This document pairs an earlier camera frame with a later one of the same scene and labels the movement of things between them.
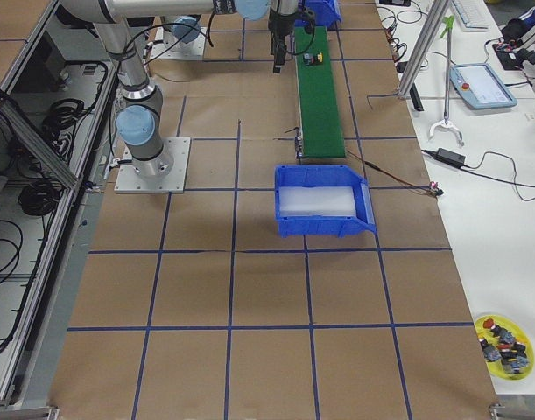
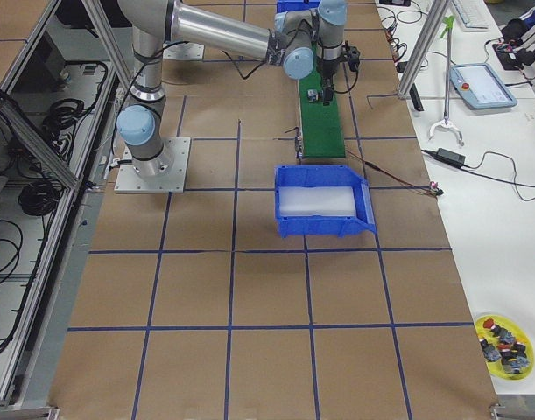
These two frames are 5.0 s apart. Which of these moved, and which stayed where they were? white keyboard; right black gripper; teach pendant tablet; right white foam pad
Moved: right black gripper
Stayed: teach pendant tablet; right white foam pad; white keyboard
